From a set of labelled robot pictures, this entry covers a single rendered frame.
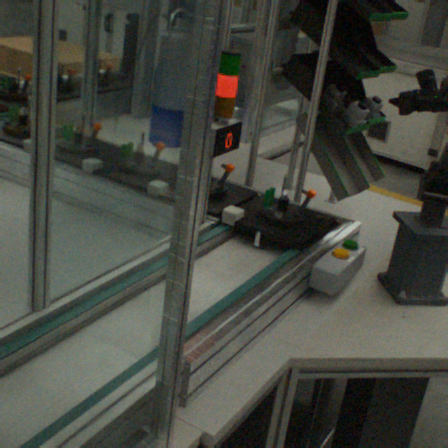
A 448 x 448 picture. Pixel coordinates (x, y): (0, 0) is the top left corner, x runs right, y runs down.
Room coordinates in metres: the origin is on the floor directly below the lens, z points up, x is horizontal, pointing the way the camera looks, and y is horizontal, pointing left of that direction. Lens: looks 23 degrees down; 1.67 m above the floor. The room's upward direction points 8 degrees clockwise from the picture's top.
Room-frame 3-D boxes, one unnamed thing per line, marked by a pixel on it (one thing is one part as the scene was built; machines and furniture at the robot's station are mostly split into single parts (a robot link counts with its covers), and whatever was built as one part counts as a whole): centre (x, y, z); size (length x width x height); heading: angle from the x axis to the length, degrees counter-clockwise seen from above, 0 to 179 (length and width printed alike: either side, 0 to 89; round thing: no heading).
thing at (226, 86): (1.61, 0.05, 1.33); 0.05 x 0.05 x 0.05
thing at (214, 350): (1.41, -0.15, 0.91); 0.89 x 0.06 x 0.11; 153
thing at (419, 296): (1.61, -0.51, 0.96); 0.15 x 0.15 x 0.20; 14
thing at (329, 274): (1.55, -0.29, 0.93); 0.21 x 0.07 x 0.06; 153
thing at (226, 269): (1.47, 0.02, 0.91); 0.84 x 0.28 x 0.10; 153
